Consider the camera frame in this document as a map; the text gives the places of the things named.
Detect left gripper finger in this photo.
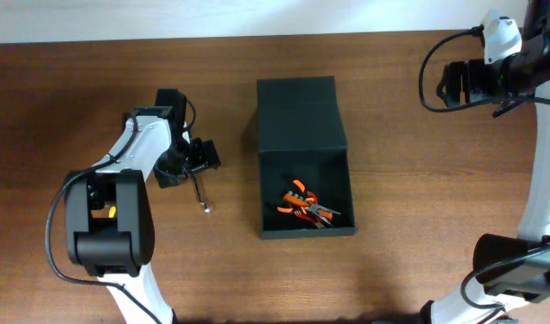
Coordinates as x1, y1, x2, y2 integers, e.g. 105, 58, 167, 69
156, 166, 189, 188
187, 138, 221, 174

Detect yellow black stubby screwdriver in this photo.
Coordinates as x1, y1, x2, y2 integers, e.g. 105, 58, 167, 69
108, 206, 116, 218

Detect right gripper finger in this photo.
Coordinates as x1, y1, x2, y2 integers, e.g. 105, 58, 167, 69
491, 101, 524, 118
436, 61, 467, 107

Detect dark green open box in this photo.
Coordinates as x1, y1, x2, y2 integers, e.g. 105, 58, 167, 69
257, 76, 356, 239

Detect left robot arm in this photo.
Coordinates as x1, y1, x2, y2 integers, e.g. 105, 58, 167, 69
57, 88, 221, 323

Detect silver double-ended wrench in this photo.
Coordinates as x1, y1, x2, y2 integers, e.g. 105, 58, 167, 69
191, 173, 212, 214

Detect orange black needle-nose pliers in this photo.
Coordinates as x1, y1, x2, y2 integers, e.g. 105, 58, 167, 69
276, 179, 340, 229

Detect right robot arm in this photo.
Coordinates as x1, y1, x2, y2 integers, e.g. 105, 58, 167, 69
419, 0, 550, 323

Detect small red cutting pliers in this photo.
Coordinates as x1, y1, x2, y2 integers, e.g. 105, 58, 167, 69
293, 190, 325, 229

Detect orange bit holder strip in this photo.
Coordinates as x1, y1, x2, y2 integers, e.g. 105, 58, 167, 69
282, 190, 334, 222

